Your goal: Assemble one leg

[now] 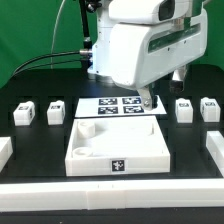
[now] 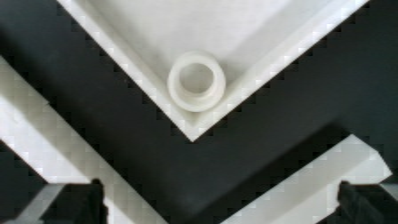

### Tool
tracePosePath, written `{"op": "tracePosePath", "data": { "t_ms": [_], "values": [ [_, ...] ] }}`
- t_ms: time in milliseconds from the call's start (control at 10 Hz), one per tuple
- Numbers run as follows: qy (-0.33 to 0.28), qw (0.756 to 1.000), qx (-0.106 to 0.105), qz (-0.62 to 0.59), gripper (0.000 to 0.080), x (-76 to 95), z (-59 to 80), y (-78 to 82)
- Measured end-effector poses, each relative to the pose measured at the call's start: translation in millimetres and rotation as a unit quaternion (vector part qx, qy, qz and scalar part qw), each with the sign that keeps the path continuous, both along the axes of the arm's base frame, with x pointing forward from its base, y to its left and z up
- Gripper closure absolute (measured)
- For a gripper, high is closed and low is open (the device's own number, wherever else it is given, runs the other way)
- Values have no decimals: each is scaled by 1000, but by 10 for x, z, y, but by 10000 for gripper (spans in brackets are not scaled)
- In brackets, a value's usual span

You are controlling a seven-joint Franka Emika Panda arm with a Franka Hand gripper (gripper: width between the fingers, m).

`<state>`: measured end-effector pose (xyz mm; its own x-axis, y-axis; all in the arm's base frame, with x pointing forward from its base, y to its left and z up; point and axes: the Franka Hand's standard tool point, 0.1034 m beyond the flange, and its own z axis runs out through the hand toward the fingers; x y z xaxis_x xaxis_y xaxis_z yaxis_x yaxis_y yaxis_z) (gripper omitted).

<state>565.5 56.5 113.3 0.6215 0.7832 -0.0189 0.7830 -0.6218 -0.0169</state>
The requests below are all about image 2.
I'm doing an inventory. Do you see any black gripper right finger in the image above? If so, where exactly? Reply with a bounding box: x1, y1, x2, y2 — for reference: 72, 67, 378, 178
330, 182, 398, 224

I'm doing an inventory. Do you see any white obstacle fence rail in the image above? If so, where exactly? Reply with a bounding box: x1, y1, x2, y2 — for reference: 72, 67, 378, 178
0, 57, 392, 224

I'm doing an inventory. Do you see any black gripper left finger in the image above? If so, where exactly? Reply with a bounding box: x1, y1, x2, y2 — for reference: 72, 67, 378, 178
12, 178, 110, 224

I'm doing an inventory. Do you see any white square tabletop panel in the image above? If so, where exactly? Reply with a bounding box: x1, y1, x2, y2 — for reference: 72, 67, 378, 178
56, 0, 369, 140

